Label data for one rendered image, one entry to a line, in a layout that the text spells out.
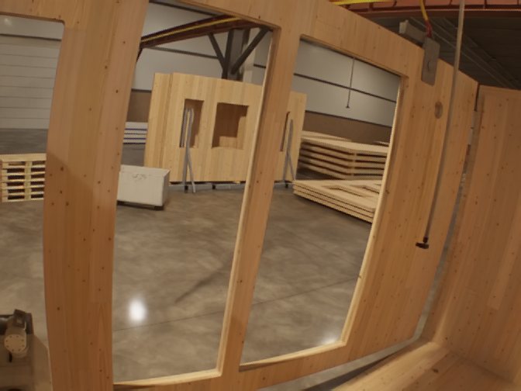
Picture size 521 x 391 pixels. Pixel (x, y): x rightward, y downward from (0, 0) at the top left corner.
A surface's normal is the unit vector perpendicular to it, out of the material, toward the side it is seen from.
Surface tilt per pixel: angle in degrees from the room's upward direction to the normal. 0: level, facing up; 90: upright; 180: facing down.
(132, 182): 90
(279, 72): 90
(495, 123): 90
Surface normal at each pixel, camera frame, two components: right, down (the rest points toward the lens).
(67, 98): 0.52, 0.26
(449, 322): -0.78, 0.03
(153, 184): 0.07, 0.22
